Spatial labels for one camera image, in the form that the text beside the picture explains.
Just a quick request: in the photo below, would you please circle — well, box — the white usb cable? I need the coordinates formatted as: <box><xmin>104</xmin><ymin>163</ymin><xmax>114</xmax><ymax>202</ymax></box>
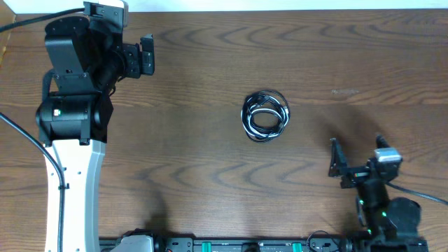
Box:
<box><xmin>243</xmin><ymin>96</ymin><xmax>290</xmax><ymax>138</ymax></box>

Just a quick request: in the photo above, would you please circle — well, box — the black usb cable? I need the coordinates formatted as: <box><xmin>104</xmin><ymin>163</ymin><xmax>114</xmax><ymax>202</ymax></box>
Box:
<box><xmin>240</xmin><ymin>90</ymin><xmax>291</xmax><ymax>143</ymax></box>

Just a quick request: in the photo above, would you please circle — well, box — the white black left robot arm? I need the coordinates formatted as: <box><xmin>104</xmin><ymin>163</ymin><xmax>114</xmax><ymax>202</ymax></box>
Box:
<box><xmin>36</xmin><ymin>1</ymin><xmax>155</xmax><ymax>251</ymax></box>

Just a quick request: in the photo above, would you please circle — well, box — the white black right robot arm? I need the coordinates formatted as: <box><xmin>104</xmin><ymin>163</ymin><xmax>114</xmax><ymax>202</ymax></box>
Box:
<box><xmin>328</xmin><ymin>135</ymin><xmax>428</xmax><ymax>252</ymax></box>

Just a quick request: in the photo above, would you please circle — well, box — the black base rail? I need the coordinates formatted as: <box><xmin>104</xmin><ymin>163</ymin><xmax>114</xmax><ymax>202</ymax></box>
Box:
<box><xmin>99</xmin><ymin>229</ymin><xmax>430</xmax><ymax>252</ymax></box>

